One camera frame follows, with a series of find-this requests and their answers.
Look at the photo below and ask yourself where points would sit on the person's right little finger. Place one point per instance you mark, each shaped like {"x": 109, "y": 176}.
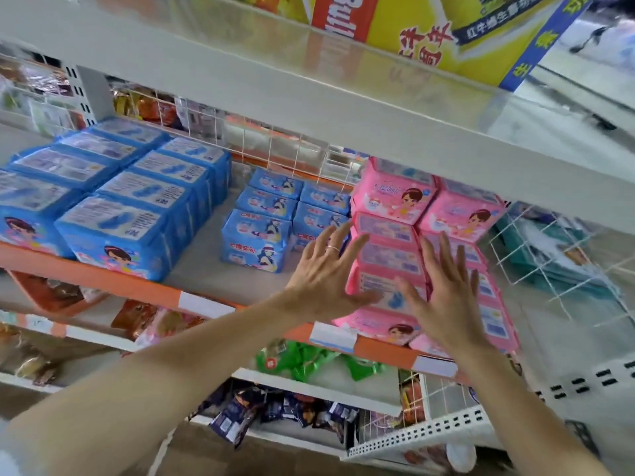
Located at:
{"x": 476, "y": 287}

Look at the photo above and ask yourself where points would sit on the shelf board with orange edge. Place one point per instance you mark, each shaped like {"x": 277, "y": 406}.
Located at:
{"x": 99, "y": 281}

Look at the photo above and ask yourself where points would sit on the orange snack packet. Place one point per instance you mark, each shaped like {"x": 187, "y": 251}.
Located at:
{"x": 131, "y": 317}

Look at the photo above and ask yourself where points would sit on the person's left hand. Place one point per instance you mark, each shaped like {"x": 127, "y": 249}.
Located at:
{"x": 320, "y": 282}

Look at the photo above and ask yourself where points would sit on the red and yellow carton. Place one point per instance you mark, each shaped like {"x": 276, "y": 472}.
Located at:
{"x": 342, "y": 14}

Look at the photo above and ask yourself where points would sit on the white price label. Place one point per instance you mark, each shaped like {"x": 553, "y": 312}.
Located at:
{"x": 434, "y": 366}
{"x": 333, "y": 337}
{"x": 204, "y": 305}

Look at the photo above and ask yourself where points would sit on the row of assorted snack bags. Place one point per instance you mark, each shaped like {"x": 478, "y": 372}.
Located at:
{"x": 144, "y": 106}

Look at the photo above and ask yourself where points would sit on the stack of pink pad packets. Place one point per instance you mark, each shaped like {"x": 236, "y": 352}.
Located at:
{"x": 392, "y": 195}

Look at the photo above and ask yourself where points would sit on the yellow carton with blue stripe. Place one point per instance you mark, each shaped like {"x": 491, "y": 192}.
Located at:
{"x": 476, "y": 49}

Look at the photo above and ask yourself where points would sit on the white metal shelf board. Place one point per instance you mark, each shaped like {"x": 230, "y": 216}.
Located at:
{"x": 248, "y": 59}

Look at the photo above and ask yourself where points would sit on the brown bread packets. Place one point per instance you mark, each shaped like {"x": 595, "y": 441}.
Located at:
{"x": 29, "y": 364}

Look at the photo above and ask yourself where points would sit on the person's right thumb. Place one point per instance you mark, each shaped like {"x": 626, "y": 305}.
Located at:
{"x": 410, "y": 294}

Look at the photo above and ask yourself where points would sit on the stack of small blue packets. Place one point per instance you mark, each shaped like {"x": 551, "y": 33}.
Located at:
{"x": 258, "y": 232}

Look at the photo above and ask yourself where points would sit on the person's right hand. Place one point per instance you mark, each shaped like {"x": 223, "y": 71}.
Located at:
{"x": 449, "y": 312}

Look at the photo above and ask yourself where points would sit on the orange packet in bin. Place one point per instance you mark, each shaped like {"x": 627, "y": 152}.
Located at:
{"x": 411, "y": 399}

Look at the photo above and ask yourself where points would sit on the pink snack packet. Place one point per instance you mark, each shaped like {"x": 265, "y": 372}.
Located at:
{"x": 166, "y": 324}

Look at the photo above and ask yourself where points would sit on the green snack packet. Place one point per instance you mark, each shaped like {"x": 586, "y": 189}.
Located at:
{"x": 361, "y": 367}
{"x": 290, "y": 356}

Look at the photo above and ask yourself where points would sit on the person's left forearm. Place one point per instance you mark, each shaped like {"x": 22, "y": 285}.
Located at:
{"x": 149, "y": 386}

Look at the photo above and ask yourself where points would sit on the stack of large blue packets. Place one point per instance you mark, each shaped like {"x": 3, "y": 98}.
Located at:
{"x": 124, "y": 223}

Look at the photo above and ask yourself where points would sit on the pile of dark snack packets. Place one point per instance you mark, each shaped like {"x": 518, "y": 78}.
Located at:
{"x": 248, "y": 406}

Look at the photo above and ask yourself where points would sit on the white lower shelf board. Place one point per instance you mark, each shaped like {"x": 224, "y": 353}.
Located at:
{"x": 317, "y": 391}

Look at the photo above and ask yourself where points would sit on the person's right middle finger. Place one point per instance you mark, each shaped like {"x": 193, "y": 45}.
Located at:
{"x": 446, "y": 257}

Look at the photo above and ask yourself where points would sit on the person's left middle finger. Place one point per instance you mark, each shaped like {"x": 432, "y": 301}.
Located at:
{"x": 339, "y": 245}

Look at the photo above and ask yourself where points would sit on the person's left little finger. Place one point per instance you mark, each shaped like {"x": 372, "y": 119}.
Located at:
{"x": 306, "y": 256}

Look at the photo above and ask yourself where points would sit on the person's left thumb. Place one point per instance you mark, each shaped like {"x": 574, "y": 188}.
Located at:
{"x": 368, "y": 298}

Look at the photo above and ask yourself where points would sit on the person's right forearm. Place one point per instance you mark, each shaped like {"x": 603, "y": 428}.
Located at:
{"x": 516, "y": 416}

